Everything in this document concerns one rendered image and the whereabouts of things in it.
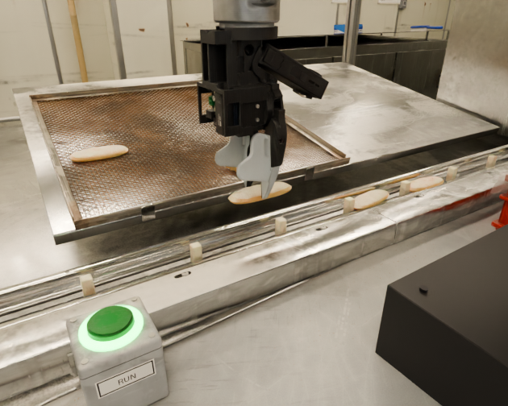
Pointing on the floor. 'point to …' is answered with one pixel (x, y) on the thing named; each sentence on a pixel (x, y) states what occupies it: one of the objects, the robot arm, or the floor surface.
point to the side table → (310, 337)
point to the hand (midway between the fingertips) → (260, 183)
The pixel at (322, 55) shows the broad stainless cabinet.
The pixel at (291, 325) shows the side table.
